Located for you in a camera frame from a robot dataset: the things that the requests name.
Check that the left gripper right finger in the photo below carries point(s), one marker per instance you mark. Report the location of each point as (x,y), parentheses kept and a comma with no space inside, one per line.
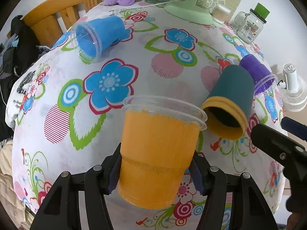
(249,207)

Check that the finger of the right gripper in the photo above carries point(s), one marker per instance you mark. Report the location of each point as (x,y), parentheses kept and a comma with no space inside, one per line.
(295,128)
(278,146)

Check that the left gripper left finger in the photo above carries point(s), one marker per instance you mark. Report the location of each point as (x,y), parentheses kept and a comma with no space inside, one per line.
(60,208)

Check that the orange plastic cup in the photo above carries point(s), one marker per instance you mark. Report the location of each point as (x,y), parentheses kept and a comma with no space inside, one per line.
(158,142)

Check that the purple plastic cup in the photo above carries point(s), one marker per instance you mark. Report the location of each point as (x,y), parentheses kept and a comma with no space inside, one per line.
(264,80)

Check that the dark teal cup yellow rim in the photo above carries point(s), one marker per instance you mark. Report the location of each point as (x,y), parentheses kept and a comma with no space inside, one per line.
(229,103)

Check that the green cup on jar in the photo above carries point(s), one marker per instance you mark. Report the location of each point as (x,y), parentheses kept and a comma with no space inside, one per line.
(261,11)

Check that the blue plastic cup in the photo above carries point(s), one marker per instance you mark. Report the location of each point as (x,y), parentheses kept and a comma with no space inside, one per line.
(92,38)

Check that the person's right hand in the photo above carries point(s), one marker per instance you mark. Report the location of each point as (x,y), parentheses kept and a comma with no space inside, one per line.
(296,221)

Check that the white circulator fan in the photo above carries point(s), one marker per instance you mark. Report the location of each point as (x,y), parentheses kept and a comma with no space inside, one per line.
(293,93)

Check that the floral tablecloth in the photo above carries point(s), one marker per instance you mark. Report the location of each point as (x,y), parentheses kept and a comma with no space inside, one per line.
(68,112)

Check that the white printed bag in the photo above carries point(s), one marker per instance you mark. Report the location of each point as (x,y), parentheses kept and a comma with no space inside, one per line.
(15,98)

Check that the glass mason jar mug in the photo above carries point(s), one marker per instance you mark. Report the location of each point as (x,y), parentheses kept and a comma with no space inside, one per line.
(248,25)

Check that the cotton swab container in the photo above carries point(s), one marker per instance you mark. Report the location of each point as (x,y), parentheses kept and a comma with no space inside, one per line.
(220,13)

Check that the green desk fan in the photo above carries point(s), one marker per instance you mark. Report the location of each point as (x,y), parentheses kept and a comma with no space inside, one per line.
(189,11)

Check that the black clothing pile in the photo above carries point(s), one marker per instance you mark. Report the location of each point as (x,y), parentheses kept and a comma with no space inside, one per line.
(15,60)

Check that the wooden chair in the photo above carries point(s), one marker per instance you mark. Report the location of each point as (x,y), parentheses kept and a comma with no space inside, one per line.
(43,18)

